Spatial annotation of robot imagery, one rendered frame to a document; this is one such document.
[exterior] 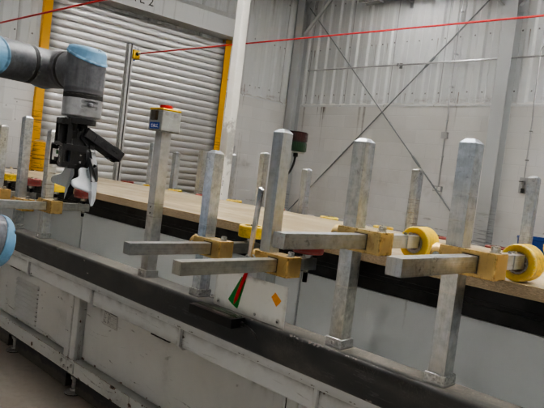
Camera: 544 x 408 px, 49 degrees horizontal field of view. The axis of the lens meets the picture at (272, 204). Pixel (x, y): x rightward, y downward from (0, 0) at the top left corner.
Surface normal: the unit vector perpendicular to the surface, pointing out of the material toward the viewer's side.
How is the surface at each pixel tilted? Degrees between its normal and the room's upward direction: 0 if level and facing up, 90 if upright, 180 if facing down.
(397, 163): 90
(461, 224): 90
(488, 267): 90
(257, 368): 90
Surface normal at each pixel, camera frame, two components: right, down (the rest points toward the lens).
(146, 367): -0.70, -0.04
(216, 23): 0.65, 0.12
